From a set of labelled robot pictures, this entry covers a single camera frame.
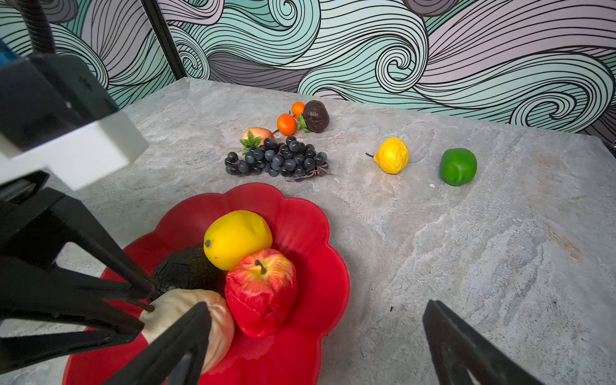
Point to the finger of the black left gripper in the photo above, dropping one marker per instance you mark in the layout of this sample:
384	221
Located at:
36	296
38	229

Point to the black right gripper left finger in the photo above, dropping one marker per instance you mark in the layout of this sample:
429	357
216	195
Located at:
176	357

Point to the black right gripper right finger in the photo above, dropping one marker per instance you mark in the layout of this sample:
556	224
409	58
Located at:
460	355

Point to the beige garlic bulb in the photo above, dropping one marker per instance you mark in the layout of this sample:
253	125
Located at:
171	306

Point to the dark avocado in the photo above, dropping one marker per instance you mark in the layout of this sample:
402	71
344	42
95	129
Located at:
187	269

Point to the red apple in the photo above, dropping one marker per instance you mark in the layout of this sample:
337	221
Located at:
260	292

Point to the large yellow lemon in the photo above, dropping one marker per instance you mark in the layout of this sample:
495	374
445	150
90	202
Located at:
234	236

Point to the green lime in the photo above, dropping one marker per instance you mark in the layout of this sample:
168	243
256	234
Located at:
458	167

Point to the small wrinkled yellow fruit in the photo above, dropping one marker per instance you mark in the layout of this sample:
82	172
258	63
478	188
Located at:
392	156

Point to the small peach fruit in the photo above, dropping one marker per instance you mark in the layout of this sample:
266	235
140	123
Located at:
257	134

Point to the dark brown passion fruit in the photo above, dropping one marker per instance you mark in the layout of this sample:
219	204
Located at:
316	116

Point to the dark purple grape bunch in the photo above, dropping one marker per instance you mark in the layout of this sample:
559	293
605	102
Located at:
292	160

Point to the lower orange cherry tomato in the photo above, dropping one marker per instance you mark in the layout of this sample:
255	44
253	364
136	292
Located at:
287	125

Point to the orange cherry tomato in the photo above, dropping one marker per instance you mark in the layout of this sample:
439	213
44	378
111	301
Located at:
287	125
297	109

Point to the upper orange cherry tomato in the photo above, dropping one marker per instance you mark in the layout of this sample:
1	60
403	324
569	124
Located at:
297	109

